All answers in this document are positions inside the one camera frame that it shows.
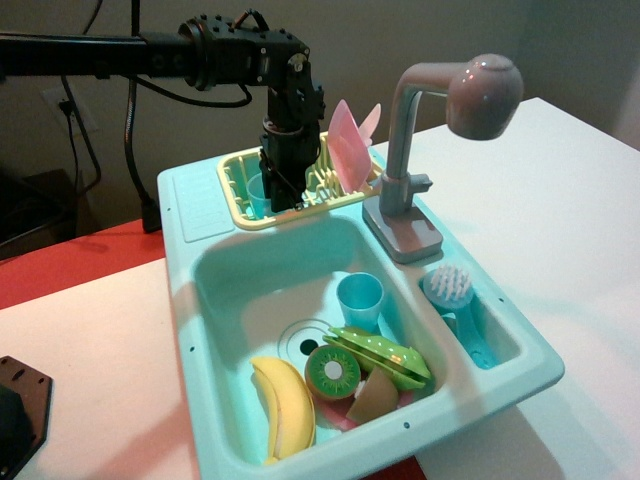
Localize blue dish brush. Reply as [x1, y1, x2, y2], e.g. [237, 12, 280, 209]
[421, 264, 497, 370]

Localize blue cup in sink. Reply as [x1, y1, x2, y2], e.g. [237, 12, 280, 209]
[336, 272, 385, 333]

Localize pink plate in sink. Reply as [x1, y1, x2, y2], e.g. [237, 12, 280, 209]
[313, 391, 416, 432]

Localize teal toy sink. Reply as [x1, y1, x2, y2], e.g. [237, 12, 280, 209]
[158, 157, 564, 479]

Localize black mounting plate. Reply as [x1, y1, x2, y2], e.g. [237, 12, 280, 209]
[1, 355, 53, 479]

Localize yellow drying rack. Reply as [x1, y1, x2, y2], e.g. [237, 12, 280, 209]
[217, 132, 385, 231]

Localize black gooseneck clamp stand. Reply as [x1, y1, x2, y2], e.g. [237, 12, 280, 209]
[124, 79, 162, 234]

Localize green toy pea pod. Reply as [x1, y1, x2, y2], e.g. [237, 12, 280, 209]
[323, 326, 433, 391]

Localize pink plastic plate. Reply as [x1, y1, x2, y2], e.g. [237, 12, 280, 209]
[327, 100, 372, 193]

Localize black power cable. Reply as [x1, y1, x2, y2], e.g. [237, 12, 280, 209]
[58, 77, 104, 201]

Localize white wall outlet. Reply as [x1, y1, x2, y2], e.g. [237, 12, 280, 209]
[41, 83, 99, 134]

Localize toy kiwi half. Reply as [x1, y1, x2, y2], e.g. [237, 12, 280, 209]
[305, 345, 361, 401]

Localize brown toy kiwi piece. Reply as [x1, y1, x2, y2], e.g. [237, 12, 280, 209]
[346, 367, 399, 425]

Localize grey toy faucet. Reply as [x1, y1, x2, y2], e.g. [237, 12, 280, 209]
[362, 54, 524, 264]

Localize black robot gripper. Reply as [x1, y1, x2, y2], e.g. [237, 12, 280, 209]
[259, 119, 321, 212]

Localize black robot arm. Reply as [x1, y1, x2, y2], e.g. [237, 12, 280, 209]
[1, 10, 325, 212]

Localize yellow toy banana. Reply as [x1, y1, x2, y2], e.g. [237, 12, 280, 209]
[250, 356, 316, 465]

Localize light blue plastic cup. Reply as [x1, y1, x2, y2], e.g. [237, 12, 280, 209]
[246, 173, 273, 220]

